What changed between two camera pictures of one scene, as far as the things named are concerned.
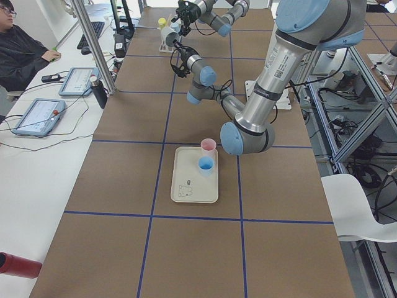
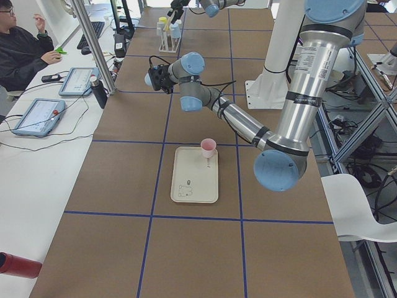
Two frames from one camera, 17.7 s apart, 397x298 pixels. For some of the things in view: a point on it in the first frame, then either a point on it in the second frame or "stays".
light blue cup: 175,26 stays
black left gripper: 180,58 to 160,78
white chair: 352,213 stays
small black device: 52,77 stays
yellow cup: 162,22 stays
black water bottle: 101,93 stays
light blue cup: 205,165 to 147,79
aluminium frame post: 95,43 stays
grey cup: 169,35 to 159,28
